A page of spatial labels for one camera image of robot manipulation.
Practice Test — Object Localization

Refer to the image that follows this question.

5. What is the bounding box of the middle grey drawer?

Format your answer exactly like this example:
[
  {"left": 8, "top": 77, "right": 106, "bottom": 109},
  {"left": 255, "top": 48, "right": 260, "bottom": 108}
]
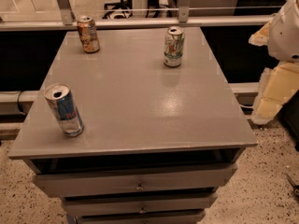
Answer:
[{"left": 62, "top": 192, "right": 217, "bottom": 217}]

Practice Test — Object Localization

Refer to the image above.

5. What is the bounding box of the blue silver redbull can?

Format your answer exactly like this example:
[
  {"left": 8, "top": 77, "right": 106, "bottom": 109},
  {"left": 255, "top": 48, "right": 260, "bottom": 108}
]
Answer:
[{"left": 44, "top": 83, "right": 84, "bottom": 136}]

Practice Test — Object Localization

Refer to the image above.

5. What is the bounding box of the grey metal railing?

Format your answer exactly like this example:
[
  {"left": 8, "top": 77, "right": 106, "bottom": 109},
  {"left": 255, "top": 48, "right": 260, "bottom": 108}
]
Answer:
[{"left": 0, "top": 0, "right": 274, "bottom": 31}]

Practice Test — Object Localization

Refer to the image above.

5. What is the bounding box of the dark object on floor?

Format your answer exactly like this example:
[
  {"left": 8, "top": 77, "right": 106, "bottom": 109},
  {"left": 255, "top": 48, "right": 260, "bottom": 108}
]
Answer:
[{"left": 286, "top": 174, "right": 299, "bottom": 199}]

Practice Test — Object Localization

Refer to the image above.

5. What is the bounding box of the top grey drawer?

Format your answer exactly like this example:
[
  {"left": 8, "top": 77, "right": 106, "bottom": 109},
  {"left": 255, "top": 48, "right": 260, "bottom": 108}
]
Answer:
[{"left": 34, "top": 163, "right": 237, "bottom": 197}]

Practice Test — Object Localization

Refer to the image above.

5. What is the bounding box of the bottom grey drawer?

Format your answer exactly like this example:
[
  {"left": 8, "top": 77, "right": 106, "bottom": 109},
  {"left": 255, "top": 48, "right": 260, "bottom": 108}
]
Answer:
[{"left": 78, "top": 210, "right": 206, "bottom": 224}]

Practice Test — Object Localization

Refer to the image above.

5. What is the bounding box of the white green 7up can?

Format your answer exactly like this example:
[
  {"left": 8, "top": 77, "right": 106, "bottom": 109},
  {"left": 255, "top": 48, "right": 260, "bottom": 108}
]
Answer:
[{"left": 164, "top": 26, "right": 185, "bottom": 67}]

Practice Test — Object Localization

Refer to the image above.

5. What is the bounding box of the black office chair base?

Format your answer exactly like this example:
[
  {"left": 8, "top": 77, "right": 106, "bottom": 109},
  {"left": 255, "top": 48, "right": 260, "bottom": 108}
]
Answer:
[{"left": 98, "top": 0, "right": 148, "bottom": 20}]

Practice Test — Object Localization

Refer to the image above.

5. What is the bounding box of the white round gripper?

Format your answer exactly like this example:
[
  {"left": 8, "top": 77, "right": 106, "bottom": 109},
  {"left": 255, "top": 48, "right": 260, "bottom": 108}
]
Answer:
[{"left": 249, "top": 0, "right": 299, "bottom": 125}]

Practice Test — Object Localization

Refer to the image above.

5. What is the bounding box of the grey drawer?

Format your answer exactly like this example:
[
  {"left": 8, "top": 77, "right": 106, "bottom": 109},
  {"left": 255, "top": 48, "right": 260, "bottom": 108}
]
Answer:
[
  {"left": 78, "top": 210, "right": 206, "bottom": 224},
  {"left": 34, "top": 163, "right": 237, "bottom": 197},
  {"left": 62, "top": 192, "right": 217, "bottom": 217}
]

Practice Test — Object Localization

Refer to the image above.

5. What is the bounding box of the orange brown soda can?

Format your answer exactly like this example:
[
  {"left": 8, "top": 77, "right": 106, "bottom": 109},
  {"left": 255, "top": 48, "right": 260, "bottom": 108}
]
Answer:
[{"left": 77, "top": 16, "right": 100, "bottom": 53}]

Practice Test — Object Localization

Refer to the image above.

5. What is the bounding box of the grey drawer cabinet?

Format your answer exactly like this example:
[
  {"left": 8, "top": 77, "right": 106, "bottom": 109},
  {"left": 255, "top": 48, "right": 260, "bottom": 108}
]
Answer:
[{"left": 7, "top": 27, "right": 259, "bottom": 224}]

